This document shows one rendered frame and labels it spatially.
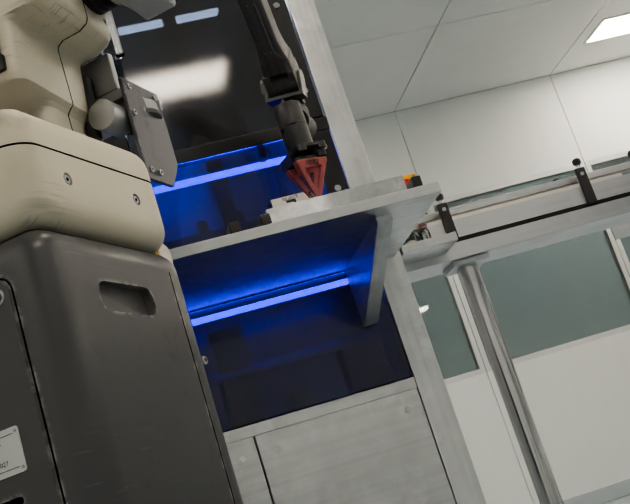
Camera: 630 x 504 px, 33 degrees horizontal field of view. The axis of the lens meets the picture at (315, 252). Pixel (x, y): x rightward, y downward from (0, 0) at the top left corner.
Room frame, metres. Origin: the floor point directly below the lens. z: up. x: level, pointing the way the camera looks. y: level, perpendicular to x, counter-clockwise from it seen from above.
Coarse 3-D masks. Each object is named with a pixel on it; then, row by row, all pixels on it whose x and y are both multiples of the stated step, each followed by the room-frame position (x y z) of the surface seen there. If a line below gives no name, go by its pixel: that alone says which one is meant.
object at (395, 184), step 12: (384, 180) 1.86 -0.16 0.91; (396, 180) 1.87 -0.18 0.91; (336, 192) 1.84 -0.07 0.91; (348, 192) 1.85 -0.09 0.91; (360, 192) 1.85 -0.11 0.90; (372, 192) 1.86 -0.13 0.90; (384, 192) 1.86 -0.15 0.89; (288, 204) 1.82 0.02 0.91; (300, 204) 1.83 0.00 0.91; (312, 204) 1.83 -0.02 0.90; (324, 204) 1.84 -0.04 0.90; (336, 204) 1.84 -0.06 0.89; (276, 216) 1.82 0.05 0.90; (288, 216) 1.82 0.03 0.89
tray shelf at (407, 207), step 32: (416, 192) 1.85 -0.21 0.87; (288, 224) 1.79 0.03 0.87; (320, 224) 1.82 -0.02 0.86; (352, 224) 1.89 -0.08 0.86; (416, 224) 2.04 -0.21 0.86; (192, 256) 1.76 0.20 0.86; (224, 256) 1.83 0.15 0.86; (256, 256) 1.89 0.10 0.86; (288, 256) 1.97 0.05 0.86; (320, 256) 2.04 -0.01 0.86; (352, 256) 2.13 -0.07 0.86; (192, 288) 1.97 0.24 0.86; (224, 288) 2.05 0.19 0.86; (256, 288) 2.14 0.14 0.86
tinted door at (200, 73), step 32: (192, 0) 2.20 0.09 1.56; (224, 0) 2.22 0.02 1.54; (128, 32) 2.16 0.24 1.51; (160, 32) 2.18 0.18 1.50; (192, 32) 2.19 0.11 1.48; (224, 32) 2.21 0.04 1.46; (128, 64) 2.16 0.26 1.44; (160, 64) 2.17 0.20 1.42; (192, 64) 2.19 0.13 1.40; (224, 64) 2.21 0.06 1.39; (256, 64) 2.22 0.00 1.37; (160, 96) 2.17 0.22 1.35; (192, 96) 2.18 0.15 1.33; (224, 96) 2.20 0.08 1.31; (256, 96) 2.22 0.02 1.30; (192, 128) 2.18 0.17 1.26; (224, 128) 2.20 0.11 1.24; (256, 128) 2.21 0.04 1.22
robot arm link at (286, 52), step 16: (240, 0) 1.86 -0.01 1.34; (256, 0) 1.86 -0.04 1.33; (256, 16) 1.89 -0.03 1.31; (272, 16) 1.93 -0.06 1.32; (256, 32) 1.91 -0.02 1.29; (272, 32) 1.92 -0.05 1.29; (256, 48) 1.95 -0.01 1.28; (272, 48) 1.94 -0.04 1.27; (288, 48) 1.99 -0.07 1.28; (272, 64) 1.97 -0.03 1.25; (288, 64) 1.97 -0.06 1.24; (272, 80) 2.01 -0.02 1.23; (288, 80) 2.00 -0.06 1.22; (272, 96) 2.03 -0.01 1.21
